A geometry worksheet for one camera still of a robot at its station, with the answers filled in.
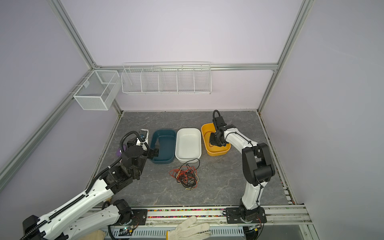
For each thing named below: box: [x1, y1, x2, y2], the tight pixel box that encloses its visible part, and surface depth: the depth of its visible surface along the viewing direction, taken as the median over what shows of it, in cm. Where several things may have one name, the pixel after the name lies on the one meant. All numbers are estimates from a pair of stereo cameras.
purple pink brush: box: [116, 147, 123, 157], surface depth 100 cm
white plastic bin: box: [175, 128, 202, 163], surface depth 101 cm
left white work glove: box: [85, 229, 106, 240], surface depth 70 cm
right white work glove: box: [166, 216, 211, 240], surface depth 71 cm
